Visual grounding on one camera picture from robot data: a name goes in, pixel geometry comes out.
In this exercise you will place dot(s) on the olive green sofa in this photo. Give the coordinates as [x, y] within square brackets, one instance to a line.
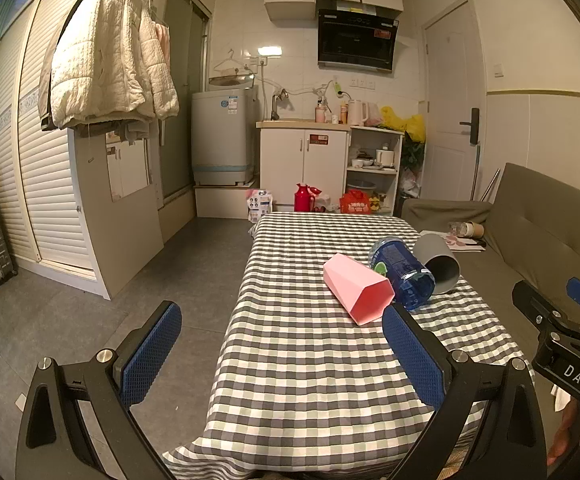
[535, 220]

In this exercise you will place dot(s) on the white sink cabinet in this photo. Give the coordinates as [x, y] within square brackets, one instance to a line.
[300, 165]

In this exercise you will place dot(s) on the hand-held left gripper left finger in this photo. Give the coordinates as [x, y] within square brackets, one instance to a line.
[152, 355]

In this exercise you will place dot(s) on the white board panel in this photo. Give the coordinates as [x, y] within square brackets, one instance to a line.
[120, 230]

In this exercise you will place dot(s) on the black range hood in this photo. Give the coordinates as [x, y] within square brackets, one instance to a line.
[355, 37]

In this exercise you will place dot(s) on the white washing machine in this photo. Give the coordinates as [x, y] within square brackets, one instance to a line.
[220, 135]

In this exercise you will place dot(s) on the blue transparent cup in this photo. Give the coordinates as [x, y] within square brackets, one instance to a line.
[400, 266]

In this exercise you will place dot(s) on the checkered tablecloth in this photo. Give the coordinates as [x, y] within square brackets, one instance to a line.
[295, 360]

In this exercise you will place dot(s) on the white washing machine platform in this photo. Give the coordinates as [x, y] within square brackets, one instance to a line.
[220, 202]

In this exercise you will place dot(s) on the white door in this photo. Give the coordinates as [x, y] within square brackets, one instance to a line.
[450, 85]

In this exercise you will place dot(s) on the white open shelf unit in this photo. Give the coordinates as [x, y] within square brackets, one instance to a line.
[397, 180]

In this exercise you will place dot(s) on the white slatted wardrobe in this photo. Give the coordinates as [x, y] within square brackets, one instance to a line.
[30, 135]

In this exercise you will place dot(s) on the person's right hand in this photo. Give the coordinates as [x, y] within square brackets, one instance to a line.
[565, 435]

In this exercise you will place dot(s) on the glass jar on sofa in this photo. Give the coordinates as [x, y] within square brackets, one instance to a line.
[470, 229]

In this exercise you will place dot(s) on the white detergent refill pack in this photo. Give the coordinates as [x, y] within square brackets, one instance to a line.
[260, 205]

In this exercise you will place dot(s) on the grey cup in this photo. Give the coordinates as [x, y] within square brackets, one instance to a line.
[432, 252]

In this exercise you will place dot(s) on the pink hexagonal cup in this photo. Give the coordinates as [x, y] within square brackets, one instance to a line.
[355, 285]

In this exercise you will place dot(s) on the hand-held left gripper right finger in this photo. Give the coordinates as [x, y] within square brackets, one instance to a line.
[415, 360]

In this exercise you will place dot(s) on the red plastic bag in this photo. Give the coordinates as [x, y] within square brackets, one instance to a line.
[356, 203]

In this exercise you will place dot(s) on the yellow plastic bag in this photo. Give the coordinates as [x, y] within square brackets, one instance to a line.
[412, 125]

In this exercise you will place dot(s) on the metal faucet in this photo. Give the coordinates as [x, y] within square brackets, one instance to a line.
[277, 102]

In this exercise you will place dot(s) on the pink bottle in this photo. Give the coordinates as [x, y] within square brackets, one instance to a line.
[320, 114]

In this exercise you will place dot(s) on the papers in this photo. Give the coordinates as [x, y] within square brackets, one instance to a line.
[462, 244]

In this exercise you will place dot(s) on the dark green bag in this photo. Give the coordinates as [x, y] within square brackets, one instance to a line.
[412, 157]

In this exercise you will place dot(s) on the white electric kettle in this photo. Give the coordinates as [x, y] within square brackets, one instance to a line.
[356, 114]

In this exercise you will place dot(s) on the orange bottle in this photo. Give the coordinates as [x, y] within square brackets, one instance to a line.
[343, 115]

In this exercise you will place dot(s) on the frosted glass door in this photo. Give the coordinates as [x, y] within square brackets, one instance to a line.
[180, 85]

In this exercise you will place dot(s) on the white quilted jacket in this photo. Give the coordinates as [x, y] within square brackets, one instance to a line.
[100, 60]

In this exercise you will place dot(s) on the red thermos jug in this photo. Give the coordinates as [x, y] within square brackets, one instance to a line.
[302, 199]

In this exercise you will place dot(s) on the white light switch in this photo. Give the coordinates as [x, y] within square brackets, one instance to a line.
[498, 71]

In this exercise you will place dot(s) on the basin on washing machine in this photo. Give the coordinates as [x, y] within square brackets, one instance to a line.
[231, 81]

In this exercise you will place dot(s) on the white wall socket strip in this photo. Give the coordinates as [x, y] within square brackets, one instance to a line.
[363, 82]

